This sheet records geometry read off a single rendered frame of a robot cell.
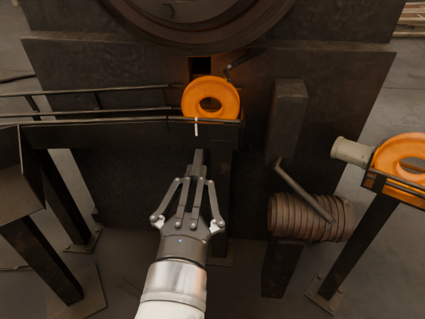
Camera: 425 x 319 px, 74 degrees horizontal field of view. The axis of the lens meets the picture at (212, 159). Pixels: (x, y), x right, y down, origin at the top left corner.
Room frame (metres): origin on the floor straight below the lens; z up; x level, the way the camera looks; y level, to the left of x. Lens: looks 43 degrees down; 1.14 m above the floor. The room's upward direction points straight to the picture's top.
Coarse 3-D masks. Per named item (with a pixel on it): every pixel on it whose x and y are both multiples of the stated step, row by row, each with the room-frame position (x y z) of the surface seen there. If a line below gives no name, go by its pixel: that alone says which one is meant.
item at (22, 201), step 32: (0, 128) 0.56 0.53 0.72; (0, 160) 0.54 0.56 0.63; (32, 160) 0.52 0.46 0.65; (0, 192) 0.46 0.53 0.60; (32, 192) 0.45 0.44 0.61; (0, 224) 0.36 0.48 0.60; (32, 224) 0.46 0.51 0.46; (32, 256) 0.41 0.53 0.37; (64, 288) 0.42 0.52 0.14; (96, 288) 0.47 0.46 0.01
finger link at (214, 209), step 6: (210, 180) 0.35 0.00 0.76; (210, 186) 0.34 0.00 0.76; (210, 192) 0.33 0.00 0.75; (210, 198) 0.31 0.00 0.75; (216, 198) 0.31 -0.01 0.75; (210, 204) 0.31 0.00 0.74; (216, 204) 0.30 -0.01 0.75; (216, 210) 0.29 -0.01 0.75; (216, 216) 0.28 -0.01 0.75; (216, 222) 0.27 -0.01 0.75; (222, 222) 0.27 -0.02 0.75
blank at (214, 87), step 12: (192, 84) 0.64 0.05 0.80; (204, 84) 0.63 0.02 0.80; (216, 84) 0.63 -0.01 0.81; (228, 84) 0.64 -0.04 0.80; (192, 96) 0.63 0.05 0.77; (204, 96) 0.63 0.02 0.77; (216, 96) 0.63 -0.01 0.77; (228, 96) 0.63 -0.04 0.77; (192, 108) 0.63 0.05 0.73; (228, 108) 0.63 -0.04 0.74
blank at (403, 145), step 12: (420, 132) 0.47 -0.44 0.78; (384, 144) 0.49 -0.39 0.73; (396, 144) 0.47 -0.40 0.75; (408, 144) 0.45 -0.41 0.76; (420, 144) 0.44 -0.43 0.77; (384, 156) 0.47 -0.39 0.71; (396, 156) 0.46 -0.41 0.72; (408, 156) 0.45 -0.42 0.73; (420, 156) 0.44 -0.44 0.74; (384, 168) 0.46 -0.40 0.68; (396, 168) 0.45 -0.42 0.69; (420, 180) 0.42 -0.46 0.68
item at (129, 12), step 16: (112, 0) 0.61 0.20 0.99; (128, 0) 0.59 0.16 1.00; (240, 0) 0.57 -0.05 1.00; (256, 0) 0.57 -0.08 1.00; (272, 0) 0.58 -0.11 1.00; (128, 16) 0.61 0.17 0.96; (144, 16) 0.60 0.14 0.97; (224, 16) 0.57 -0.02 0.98; (240, 16) 0.59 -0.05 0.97; (256, 16) 0.58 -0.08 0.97; (160, 32) 0.60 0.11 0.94; (176, 32) 0.60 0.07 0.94; (192, 32) 0.60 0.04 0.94; (208, 32) 0.59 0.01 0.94; (224, 32) 0.59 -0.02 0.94
